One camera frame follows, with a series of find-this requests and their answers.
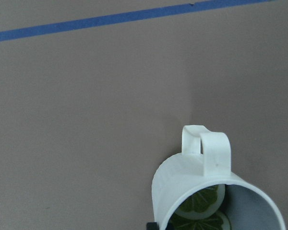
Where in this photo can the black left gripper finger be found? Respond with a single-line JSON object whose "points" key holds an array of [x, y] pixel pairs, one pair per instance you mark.
{"points": [[151, 226]]}

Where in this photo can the lemon slice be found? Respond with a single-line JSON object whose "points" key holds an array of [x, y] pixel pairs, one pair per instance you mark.
{"points": [[203, 203], [217, 221]]}

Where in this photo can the white HOME mug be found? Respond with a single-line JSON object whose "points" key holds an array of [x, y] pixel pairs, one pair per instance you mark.
{"points": [[205, 160]]}

